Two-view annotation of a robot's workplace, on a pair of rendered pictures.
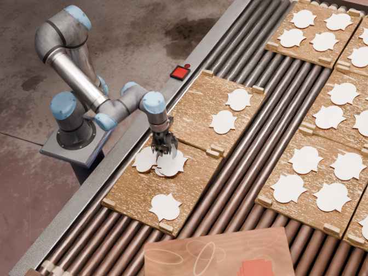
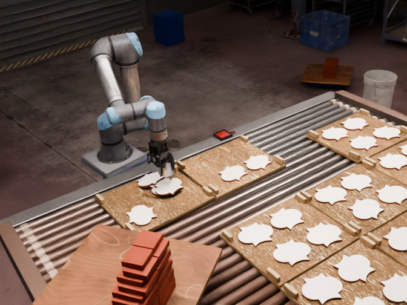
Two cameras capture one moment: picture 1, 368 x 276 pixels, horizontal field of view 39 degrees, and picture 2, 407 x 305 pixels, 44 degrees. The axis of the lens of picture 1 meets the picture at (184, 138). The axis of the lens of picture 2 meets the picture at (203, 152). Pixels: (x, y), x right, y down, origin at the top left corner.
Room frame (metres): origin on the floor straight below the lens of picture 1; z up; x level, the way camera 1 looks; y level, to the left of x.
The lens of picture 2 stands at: (-0.37, -0.65, 2.23)
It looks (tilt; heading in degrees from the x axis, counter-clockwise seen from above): 31 degrees down; 18
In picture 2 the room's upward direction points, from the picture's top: 4 degrees counter-clockwise
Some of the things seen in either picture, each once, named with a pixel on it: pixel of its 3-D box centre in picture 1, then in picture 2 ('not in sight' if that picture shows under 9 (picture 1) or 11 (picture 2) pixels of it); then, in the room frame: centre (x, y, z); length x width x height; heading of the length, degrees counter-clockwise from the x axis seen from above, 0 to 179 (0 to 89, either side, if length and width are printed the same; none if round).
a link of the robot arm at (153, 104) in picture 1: (154, 107); (156, 116); (1.33, 0.08, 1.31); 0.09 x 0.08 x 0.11; 37
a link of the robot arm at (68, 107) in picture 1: (67, 109); (111, 126); (1.67, 0.48, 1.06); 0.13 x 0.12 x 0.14; 127
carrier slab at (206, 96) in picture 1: (212, 111); (229, 166); (1.61, -0.15, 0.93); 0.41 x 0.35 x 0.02; 141
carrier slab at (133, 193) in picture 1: (163, 180); (154, 198); (1.28, 0.12, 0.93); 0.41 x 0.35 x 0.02; 143
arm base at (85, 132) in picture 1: (73, 127); (113, 146); (1.67, 0.49, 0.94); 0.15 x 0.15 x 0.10
